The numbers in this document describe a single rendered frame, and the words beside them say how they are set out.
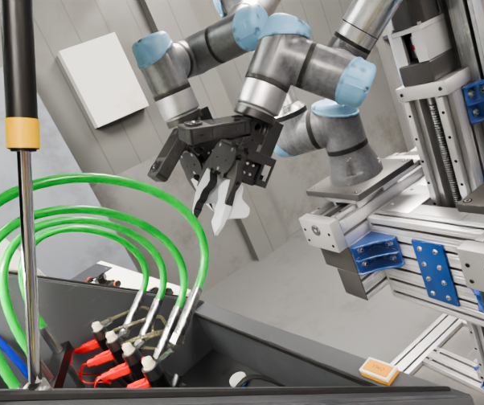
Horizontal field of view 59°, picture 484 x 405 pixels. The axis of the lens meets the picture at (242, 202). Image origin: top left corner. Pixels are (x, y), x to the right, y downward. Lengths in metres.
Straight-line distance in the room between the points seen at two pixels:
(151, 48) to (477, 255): 0.69
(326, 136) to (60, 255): 1.95
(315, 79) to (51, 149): 2.25
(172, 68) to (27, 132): 0.55
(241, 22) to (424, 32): 0.42
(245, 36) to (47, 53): 2.33
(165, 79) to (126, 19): 2.40
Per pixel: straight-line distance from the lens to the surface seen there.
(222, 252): 3.36
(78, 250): 2.76
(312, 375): 0.84
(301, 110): 1.23
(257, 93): 0.69
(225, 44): 0.85
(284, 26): 0.71
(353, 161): 1.20
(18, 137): 0.29
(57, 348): 0.91
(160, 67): 0.82
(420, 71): 1.07
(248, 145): 0.71
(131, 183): 0.65
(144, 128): 3.10
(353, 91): 0.70
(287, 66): 0.70
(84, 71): 2.95
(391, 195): 1.29
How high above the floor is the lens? 1.45
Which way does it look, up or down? 17 degrees down
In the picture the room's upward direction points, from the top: 23 degrees counter-clockwise
